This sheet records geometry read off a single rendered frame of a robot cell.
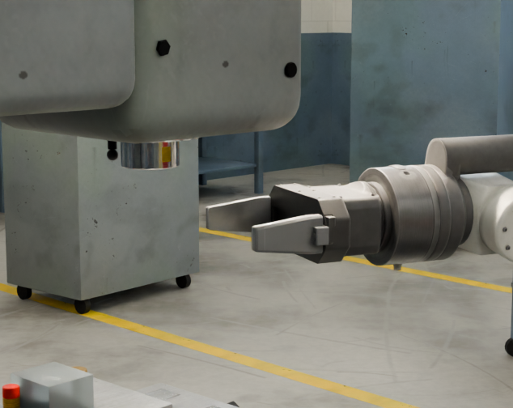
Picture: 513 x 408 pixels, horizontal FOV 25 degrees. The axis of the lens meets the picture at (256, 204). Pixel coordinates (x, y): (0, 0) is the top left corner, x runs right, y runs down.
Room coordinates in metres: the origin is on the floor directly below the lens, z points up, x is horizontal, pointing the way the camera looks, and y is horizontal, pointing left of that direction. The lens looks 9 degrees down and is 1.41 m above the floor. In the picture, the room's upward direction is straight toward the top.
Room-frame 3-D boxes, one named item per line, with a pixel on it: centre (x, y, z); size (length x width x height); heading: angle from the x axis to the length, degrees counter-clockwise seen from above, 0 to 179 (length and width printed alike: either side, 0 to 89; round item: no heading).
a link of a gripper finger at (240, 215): (1.05, 0.02, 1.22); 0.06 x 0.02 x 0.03; 113
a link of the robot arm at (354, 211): (1.03, -0.09, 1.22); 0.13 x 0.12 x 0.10; 23
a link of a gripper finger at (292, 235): (0.94, -0.03, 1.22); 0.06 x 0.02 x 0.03; 113
